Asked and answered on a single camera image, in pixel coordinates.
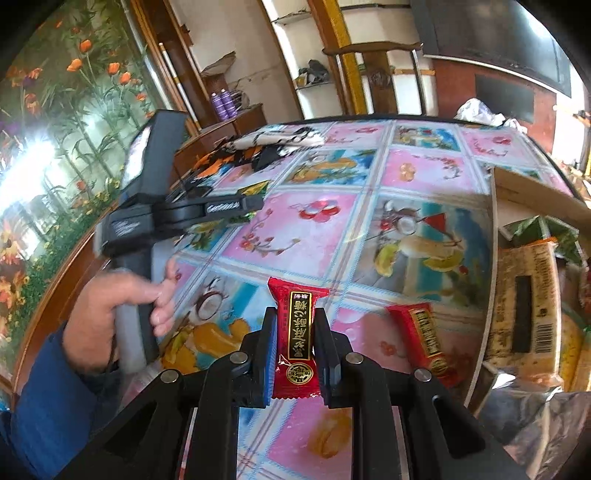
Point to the person's left forearm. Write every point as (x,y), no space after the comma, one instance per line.
(46,415)

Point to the shallow cardboard box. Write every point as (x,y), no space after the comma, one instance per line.
(531,194)

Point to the person's left hand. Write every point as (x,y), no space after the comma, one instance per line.
(101,304)

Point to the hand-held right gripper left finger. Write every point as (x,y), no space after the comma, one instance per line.
(268,355)

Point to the printed plastic tablecloth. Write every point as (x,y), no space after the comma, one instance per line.
(323,258)

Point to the large black television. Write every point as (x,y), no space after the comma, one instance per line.
(498,37)

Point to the green yellow snack packet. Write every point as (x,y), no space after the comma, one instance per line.
(521,300)

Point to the silver foil snack packet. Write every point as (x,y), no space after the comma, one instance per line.
(526,415)

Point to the red snack packet yellow print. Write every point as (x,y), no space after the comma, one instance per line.
(425,341)

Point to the black rectangular panel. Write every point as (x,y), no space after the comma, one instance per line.
(503,99)

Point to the white plastic bag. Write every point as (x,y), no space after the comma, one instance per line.
(475,110)

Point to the dark cloth bundle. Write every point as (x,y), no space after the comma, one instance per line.
(314,73)

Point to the dark wooden chair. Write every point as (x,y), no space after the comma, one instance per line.
(378,76)

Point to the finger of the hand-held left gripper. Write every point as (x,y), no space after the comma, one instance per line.
(217,207)

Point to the red snack packet black label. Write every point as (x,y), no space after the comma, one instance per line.
(300,323)

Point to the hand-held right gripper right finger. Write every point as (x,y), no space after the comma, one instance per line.
(325,360)

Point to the black white orange scarf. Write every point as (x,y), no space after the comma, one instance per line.
(277,136)

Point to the floral wall mural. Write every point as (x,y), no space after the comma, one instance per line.
(69,115)

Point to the white wall shelf niche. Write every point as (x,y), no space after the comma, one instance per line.
(314,99)

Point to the dark green snack packet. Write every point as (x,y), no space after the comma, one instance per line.
(254,191)

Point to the yellow teal snack packet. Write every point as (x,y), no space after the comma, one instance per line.
(577,350)

